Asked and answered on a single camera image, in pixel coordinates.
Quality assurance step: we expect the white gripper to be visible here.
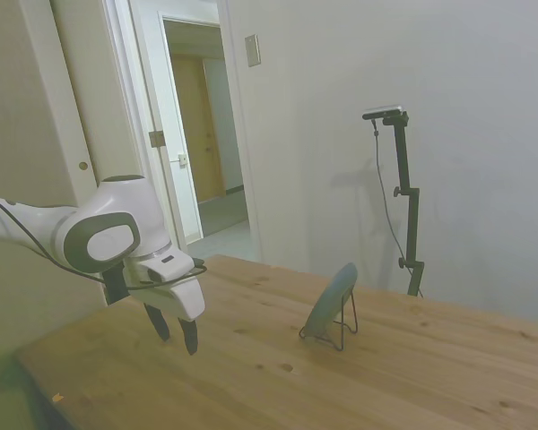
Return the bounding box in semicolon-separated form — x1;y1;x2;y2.
124;250;207;357

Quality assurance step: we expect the grey-blue plate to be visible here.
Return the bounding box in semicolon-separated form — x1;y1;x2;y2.
305;262;360;339

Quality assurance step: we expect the black box on floor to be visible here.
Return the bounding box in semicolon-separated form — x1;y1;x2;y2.
104;263;130;306

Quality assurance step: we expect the brown wooden hallway door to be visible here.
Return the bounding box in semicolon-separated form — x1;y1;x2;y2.
169;52;228;206

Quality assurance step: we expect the white open door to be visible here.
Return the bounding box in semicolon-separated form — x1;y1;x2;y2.
129;13;205;245

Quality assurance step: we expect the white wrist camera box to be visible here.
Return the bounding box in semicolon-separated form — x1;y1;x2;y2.
137;253;195;283

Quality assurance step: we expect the black wire plate stand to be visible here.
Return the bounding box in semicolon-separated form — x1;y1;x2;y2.
298;289;360;352

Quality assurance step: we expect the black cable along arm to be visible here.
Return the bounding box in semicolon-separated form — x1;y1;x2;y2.
0;191;208;288

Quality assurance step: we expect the black camera stand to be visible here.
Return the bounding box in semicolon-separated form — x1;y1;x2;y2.
381;112;427;297

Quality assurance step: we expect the beige wall switch plate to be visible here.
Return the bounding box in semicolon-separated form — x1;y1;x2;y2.
244;34;262;69

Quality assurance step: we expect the black exterior camera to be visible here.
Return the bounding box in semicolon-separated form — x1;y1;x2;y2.
361;104;406;122

